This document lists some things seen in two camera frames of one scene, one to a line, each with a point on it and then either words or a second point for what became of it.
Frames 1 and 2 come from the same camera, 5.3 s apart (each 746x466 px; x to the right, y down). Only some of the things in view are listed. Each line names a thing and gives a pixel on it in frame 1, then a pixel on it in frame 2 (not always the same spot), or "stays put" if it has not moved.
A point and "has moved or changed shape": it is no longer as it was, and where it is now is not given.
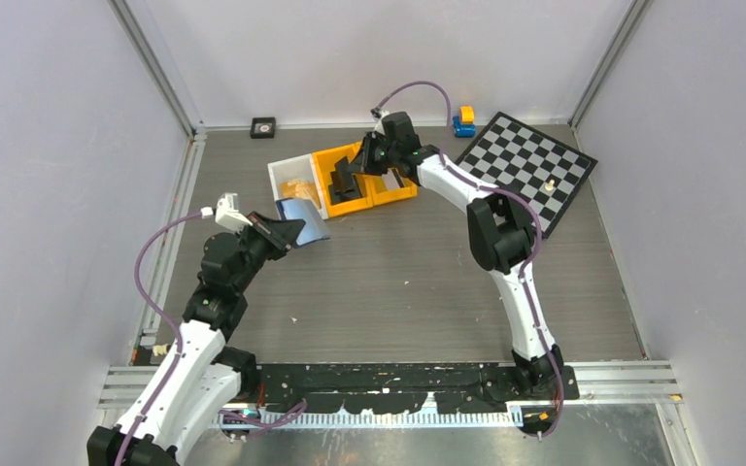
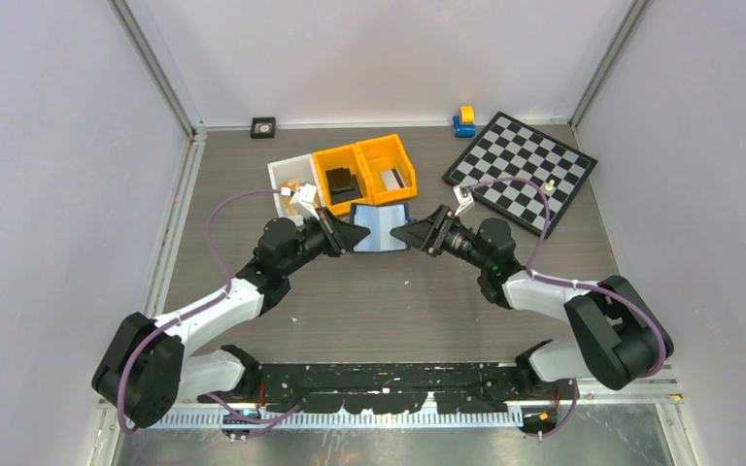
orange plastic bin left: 324,162 stays put
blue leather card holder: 315,229 has moved or changed shape
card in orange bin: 393,180 stays put
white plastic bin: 296,178 stays put
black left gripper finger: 281,232 → 342,236
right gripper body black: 377,155 → 459,243
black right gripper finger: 344,184 → 428,233
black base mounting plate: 401,388 stays put
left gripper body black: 255,249 → 312,244
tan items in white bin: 299,188 stays put
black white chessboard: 545,171 stays put
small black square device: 262,127 stays put
